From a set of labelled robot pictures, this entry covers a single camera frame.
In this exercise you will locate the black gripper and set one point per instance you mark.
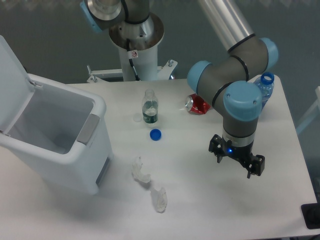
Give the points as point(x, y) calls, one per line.
point(254, 164)

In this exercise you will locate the white trash bin lid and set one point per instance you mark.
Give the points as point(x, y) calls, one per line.
point(16, 89)

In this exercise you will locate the crushed red soda can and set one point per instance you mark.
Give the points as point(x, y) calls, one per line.
point(194, 104)

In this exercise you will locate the white furniture at right edge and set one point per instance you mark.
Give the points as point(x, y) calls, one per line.
point(312, 112)

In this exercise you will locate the white trash bin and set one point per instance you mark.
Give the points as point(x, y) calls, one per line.
point(59, 131)

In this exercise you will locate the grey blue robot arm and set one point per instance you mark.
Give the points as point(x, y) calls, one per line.
point(226, 87)

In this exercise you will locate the crumpled white paper piece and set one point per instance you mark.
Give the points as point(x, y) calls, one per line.
point(159, 199)

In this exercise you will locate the clear plastic bottle green label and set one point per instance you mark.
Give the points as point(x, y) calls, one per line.
point(150, 107)

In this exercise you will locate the black device at edge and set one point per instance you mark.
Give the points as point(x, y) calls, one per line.
point(311, 215)

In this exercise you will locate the blue bottle cap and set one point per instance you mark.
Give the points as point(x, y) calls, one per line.
point(155, 134)

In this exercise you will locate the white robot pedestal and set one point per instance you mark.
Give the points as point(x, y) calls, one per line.
point(137, 46)

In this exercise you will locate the blue plastic water bottle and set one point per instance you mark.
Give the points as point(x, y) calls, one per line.
point(266, 85)

